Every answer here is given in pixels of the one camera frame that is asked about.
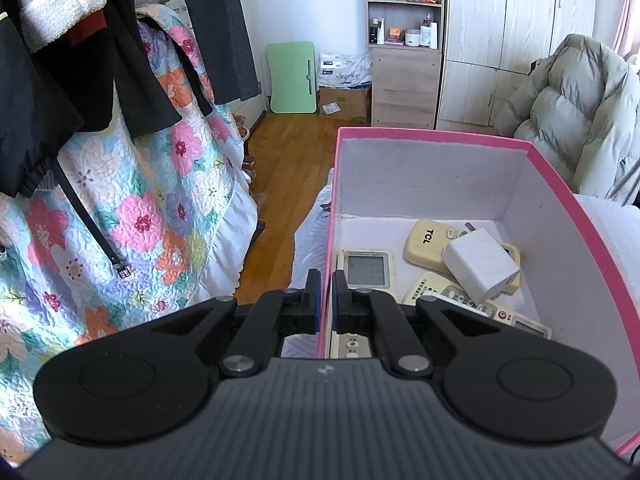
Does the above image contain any green folding table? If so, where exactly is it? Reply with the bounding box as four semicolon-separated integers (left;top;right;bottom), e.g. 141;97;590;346
266;41;317;114

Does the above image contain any grey puffer jacket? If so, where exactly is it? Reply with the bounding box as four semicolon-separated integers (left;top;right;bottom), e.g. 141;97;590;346
496;34;639;205

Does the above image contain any cream long remote control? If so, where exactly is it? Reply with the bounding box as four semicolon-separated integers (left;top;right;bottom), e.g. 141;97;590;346
402;271;552;339

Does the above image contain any floral quilt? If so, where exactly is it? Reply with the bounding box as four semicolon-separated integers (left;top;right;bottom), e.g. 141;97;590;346
1;4;257;464

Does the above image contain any white cube charger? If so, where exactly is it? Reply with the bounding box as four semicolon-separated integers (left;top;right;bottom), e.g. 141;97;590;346
442;229;521;304

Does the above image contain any cream TCL remote control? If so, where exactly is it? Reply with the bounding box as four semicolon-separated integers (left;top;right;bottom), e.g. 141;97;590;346
404;219;521;295

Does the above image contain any light wooden wardrobe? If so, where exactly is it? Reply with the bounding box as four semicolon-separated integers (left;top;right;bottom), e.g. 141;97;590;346
437;0;596;133

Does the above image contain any black hanging coat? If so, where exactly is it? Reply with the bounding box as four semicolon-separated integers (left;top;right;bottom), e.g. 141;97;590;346
1;0;260;197

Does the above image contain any pink cardboard box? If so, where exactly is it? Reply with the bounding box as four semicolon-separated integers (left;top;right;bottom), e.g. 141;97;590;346
326;127;639;454

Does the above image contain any wooden shelf cabinet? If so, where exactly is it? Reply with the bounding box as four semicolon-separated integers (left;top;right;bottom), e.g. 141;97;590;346
366;0;446;129

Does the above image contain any cream remote control face down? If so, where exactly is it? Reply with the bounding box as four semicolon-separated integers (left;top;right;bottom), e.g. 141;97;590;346
330;248;396;359

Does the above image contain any cardboard box on floor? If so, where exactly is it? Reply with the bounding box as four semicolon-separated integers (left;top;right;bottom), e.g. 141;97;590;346
318;87;371;124

